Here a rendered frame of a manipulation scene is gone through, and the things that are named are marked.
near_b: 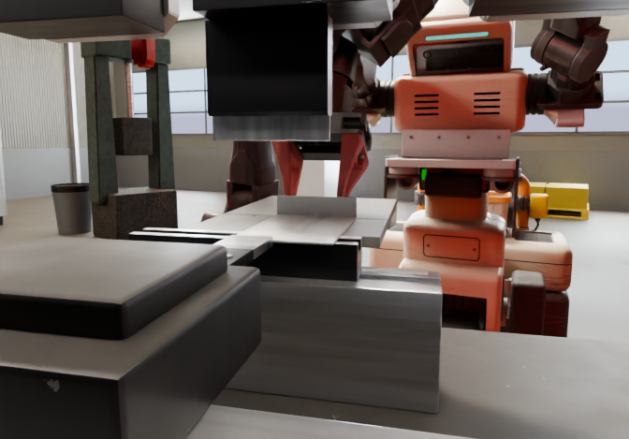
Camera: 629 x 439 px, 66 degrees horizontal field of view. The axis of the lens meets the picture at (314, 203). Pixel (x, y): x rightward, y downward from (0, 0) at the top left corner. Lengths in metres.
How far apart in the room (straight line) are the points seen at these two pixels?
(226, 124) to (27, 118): 10.03
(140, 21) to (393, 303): 0.30
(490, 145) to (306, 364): 0.75
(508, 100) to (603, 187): 7.45
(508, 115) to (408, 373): 0.77
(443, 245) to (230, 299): 0.95
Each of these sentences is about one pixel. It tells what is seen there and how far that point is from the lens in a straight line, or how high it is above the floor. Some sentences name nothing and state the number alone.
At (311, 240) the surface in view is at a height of 1.00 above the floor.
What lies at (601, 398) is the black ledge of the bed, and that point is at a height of 0.88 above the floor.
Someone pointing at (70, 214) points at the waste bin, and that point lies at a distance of 6.11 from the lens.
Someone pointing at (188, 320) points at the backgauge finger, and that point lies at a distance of 0.17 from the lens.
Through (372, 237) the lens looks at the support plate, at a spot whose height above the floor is 1.00.
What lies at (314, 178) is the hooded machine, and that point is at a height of 0.45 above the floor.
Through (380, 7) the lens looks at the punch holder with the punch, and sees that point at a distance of 0.38.
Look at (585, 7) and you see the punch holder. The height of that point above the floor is 1.18.
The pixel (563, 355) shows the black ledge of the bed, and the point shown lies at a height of 0.88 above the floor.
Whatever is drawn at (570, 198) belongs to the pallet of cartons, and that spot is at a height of 0.27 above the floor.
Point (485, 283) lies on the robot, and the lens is 1.09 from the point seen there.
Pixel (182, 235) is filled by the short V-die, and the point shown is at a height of 1.00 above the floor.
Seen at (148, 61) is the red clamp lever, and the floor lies 1.16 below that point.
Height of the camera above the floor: 1.08
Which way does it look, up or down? 8 degrees down
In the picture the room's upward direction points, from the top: straight up
